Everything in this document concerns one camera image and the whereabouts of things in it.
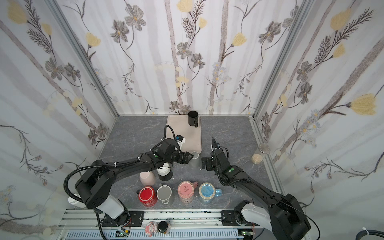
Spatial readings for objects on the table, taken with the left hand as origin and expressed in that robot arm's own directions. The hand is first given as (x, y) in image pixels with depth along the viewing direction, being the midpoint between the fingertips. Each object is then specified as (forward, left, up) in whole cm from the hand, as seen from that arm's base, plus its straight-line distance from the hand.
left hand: (187, 151), depth 86 cm
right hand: (-3, -11, 0) cm, 11 cm away
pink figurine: (-36, +17, -8) cm, 41 cm away
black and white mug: (-11, +12, -5) cm, 18 cm away
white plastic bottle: (-25, +55, -5) cm, 60 cm away
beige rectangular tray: (+32, +6, -12) cm, 35 cm away
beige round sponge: (-2, -44, -7) cm, 45 cm away
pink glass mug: (-22, +1, -1) cm, 22 cm away
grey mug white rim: (-23, +12, -1) cm, 25 cm away
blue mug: (-23, -10, -1) cm, 25 cm away
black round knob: (-36, +11, -1) cm, 38 cm away
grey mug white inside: (-1, -5, -2) cm, 6 cm away
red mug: (-23, +20, -5) cm, 31 cm away
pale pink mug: (-14, +22, -4) cm, 26 cm away
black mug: (+32, -5, -6) cm, 33 cm away
